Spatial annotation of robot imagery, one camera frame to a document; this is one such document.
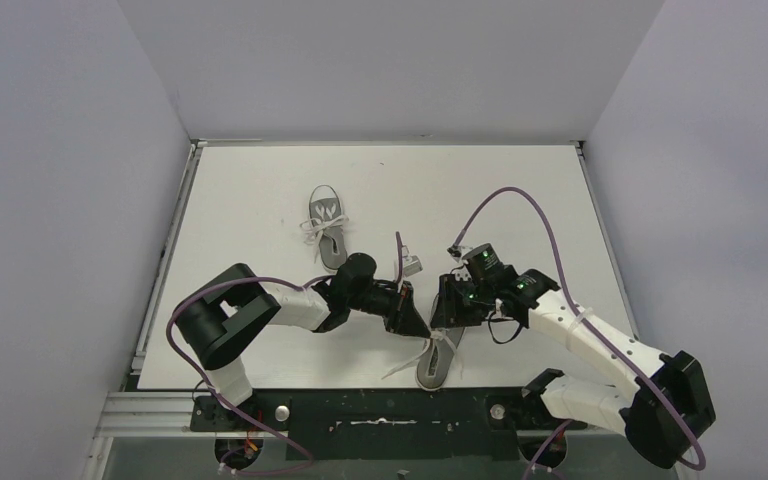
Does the grey canvas sneaker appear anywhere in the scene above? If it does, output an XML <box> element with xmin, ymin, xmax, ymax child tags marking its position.
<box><xmin>299</xmin><ymin>184</ymin><xmax>349</xmax><ymax>272</ymax></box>
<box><xmin>380</xmin><ymin>317</ymin><xmax>466</xmax><ymax>392</ymax></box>

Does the aluminium frame rail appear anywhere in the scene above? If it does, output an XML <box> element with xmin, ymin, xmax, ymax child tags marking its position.
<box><xmin>92</xmin><ymin>389</ymin><xmax>690</xmax><ymax>440</ymax></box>

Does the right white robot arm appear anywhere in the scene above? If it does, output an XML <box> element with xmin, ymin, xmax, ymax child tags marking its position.
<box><xmin>431</xmin><ymin>243</ymin><xmax>716</xmax><ymax>469</ymax></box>

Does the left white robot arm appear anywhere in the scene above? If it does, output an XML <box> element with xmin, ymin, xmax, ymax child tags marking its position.
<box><xmin>167</xmin><ymin>253</ymin><xmax>432</xmax><ymax>427</ymax></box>

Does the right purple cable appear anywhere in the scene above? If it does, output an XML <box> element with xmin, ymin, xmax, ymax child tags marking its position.
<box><xmin>450</xmin><ymin>186</ymin><xmax>709</xmax><ymax>480</ymax></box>

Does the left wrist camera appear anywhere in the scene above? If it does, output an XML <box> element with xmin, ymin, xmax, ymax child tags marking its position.
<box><xmin>396</xmin><ymin>246</ymin><xmax>423</xmax><ymax>278</ymax></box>

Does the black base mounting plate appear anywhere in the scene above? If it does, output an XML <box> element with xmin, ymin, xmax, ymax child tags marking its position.
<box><xmin>188</xmin><ymin>387</ymin><xmax>589</xmax><ymax>463</ymax></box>

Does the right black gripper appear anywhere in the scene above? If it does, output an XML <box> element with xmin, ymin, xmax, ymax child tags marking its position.
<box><xmin>433</xmin><ymin>274</ymin><xmax>495</xmax><ymax>330</ymax></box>

